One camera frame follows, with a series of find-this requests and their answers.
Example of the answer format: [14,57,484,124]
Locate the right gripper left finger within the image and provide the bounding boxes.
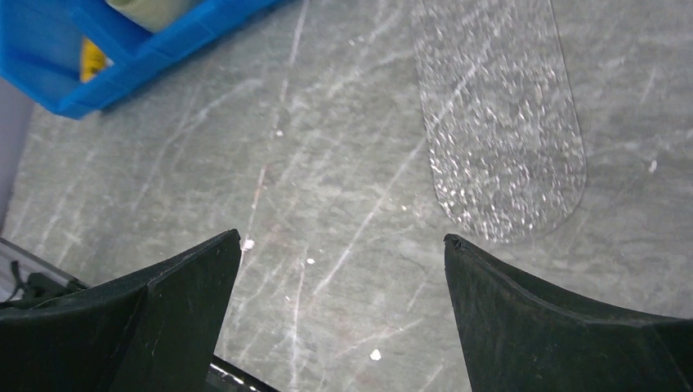
[1,229,241,391]

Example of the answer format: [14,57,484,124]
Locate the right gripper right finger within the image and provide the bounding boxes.
[444,234,692,391]

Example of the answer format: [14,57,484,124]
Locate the clear textured oval tray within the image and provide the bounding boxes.
[410,1,587,243]

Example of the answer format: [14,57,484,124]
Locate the blue three-compartment bin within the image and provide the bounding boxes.
[1,1,274,119]

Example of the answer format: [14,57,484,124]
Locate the green ceramic mug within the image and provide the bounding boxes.
[105,0,202,33]

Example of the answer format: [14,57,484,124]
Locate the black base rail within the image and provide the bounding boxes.
[1,238,275,391]

